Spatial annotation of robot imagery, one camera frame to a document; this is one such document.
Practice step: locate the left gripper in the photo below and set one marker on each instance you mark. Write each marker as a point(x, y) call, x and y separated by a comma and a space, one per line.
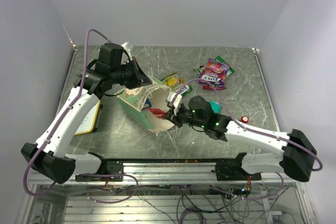
point(140, 78)

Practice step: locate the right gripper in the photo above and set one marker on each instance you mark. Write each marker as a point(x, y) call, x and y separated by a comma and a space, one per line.
point(176, 119)

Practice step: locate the red snack packet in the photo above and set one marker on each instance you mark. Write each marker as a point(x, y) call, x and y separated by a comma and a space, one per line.
point(158, 113)

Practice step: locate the green printed paper bag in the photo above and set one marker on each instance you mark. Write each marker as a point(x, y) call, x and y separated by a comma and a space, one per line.
point(135, 102)

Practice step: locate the purple candy packet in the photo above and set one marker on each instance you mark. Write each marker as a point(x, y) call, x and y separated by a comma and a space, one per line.
point(210, 85)

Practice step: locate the teal mint snack packet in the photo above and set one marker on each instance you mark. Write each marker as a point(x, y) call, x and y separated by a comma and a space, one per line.
point(216, 106)

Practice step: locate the green yellow candy packet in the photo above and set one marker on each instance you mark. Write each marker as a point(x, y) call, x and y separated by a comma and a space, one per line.
point(220, 59)

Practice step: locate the purple white snack packet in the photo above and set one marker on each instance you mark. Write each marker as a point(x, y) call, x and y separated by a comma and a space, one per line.
point(214, 71)

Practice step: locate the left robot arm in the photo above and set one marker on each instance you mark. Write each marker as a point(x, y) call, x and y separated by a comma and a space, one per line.
point(48, 155)

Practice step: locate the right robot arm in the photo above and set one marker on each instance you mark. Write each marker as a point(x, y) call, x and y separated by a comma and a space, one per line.
point(288, 153)

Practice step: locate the red black stamp knob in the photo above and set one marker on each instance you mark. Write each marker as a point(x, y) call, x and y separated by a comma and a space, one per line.
point(244, 119)

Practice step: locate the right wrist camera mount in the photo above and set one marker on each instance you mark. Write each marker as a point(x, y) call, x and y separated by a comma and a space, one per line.
point(174, 101)

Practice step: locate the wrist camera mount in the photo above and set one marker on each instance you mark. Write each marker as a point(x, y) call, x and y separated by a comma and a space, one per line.
point(174, 101)
point(127, 46)

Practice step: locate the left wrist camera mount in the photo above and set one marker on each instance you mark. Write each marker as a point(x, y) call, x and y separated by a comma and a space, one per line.
point(127, 46)

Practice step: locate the aluminium frame rail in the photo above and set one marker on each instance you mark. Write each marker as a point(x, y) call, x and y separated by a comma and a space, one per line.
point(162, 174)

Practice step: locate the small whiteboard yellow frame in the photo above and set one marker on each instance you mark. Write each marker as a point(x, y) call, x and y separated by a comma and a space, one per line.
point(90, 122)

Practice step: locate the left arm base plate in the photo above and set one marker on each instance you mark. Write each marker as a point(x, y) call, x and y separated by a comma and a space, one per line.
point(108, 171)

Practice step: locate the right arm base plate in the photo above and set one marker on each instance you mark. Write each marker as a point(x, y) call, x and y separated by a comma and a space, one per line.
point(230, 170)

